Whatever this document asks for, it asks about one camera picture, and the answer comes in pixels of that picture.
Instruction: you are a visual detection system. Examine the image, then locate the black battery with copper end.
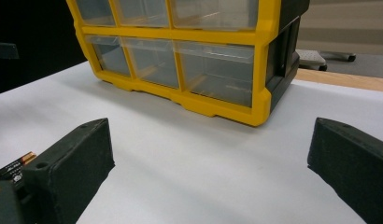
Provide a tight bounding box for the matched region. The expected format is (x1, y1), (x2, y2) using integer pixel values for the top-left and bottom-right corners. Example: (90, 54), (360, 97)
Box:
(6, 171), (26, 189)
(0, 151), (38, 180)

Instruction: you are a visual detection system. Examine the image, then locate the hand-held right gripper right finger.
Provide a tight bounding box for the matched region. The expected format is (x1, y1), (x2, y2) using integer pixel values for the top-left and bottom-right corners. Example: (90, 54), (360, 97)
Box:
(306, 117), (383, 224)

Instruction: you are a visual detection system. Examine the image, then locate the yellow black drawer organizer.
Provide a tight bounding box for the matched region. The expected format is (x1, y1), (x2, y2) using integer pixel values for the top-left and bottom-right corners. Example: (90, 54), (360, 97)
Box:
(65, 0), (310, 128)

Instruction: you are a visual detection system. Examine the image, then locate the set of clear organizer drawers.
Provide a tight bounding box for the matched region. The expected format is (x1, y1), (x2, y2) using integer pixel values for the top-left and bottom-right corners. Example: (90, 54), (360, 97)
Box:
(75, 0), (260, 108)

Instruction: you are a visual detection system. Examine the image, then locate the grey stand base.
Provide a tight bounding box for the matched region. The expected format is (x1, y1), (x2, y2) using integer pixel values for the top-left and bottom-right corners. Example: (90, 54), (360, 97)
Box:
(295, 49), (357, 72)

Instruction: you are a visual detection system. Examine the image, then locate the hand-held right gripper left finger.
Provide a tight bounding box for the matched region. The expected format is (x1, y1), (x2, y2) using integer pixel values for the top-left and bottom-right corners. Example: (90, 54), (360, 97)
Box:
(21, 117), (116, 224)

